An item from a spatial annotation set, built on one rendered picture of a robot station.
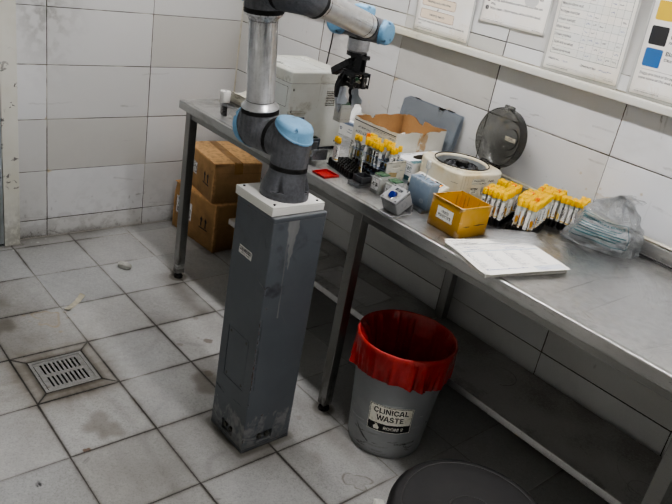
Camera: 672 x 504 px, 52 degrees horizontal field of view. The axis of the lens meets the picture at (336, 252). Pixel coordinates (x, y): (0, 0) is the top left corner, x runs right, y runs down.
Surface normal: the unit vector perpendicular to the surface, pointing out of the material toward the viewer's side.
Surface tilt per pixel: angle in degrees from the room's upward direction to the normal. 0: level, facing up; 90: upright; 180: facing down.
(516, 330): 90
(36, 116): 90
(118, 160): 90
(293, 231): 90
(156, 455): 0
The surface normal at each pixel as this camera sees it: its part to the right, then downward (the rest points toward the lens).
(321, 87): 0.63, 0.42
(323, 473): 0.17, -0.90
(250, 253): -0.76, 0.15
